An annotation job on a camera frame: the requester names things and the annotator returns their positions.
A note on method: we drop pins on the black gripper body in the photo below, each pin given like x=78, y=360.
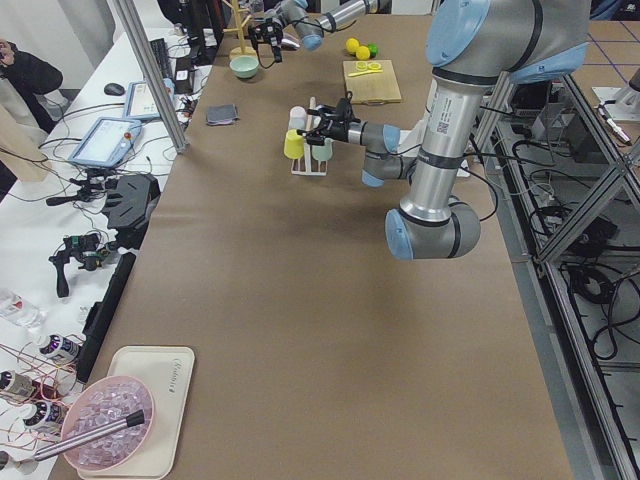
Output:
x=339, y=131
x=276, y=33

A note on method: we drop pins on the yellow plastic cup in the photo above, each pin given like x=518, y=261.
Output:
x=293, y=145

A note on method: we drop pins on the green plastic cup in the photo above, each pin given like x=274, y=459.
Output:
x=324, y=151

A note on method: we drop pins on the grey folded cloth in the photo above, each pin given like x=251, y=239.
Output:
x=225, y=114

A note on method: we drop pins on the aluminium frame post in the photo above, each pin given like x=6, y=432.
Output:
x=136, y=34

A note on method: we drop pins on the mint green bowl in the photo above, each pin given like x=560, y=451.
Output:
x=244, y=67

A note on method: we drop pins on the metal scoop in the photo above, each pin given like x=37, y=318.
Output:
x=289, y=44

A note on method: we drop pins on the beige plastic tray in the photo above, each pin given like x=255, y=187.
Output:
x=166, y=372

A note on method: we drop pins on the whole yellow lemon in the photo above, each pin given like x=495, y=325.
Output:
x=363, y=53
x=351, y=45

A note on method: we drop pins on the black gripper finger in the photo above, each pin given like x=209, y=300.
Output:
x=324, y=112
x=314, y=137
x=277, y=53

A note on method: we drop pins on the white wire cup rack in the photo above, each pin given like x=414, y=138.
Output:
x=307, y=165

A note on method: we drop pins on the metal tongs in bowl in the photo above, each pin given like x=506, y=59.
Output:
x=132, y=420

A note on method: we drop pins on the grey plastic cup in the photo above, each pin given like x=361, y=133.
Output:
x=297, y=123

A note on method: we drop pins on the wooden mug tree stand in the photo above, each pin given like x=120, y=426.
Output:
x=240, y=18

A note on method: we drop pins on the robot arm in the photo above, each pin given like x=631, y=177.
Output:
x=310, y=30
x=470, y=43

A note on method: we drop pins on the yellow plastic knife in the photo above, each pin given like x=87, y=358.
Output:
x=363, y=73

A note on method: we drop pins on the blue teach pendant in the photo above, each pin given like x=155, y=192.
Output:
x=139, y=102
x=107, y=142

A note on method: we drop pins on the green lime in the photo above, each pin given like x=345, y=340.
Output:
x=373, y=50

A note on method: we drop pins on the bamboo cutting board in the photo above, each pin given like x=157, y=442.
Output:
x=372, y=89

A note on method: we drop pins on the black computer mouse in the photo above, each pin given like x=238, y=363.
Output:
x=114, y=89

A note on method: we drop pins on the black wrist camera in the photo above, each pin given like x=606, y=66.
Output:
x=344, y=110

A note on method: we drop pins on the pink plastic cup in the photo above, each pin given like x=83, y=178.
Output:
x=297, y=113

